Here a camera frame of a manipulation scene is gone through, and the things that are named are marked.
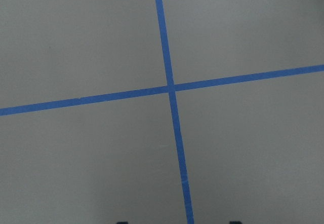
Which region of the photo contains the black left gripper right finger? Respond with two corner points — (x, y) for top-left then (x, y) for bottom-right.
(229, 220), (242, 224)

